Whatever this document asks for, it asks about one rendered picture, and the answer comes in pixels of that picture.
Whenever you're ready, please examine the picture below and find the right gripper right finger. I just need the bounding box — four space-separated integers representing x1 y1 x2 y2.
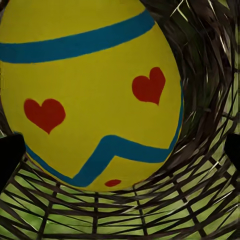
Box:
223 133 240 173

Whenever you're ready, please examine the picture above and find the easter egg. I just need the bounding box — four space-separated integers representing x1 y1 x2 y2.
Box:
0 0 185 194

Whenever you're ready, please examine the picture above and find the wicker basket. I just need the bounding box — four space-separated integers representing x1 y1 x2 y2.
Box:
0 0 240 240

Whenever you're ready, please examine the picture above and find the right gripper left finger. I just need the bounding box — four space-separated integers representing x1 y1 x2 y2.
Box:
0 133 26 194

